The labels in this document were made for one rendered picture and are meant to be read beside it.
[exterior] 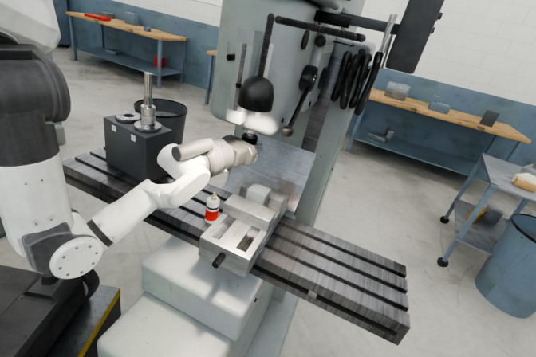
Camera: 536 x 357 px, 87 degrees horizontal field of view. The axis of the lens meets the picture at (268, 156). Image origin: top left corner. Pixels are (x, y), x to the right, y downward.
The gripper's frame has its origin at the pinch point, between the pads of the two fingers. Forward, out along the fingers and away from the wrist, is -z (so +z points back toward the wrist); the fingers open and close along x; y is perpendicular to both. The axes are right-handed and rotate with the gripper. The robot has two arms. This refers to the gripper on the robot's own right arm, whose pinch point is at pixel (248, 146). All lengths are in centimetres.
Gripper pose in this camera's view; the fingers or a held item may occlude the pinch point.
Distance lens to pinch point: 84.0
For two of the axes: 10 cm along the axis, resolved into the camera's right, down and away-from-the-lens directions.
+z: -5.9, 2.6, -7.6
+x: -7.8, -4.1, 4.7
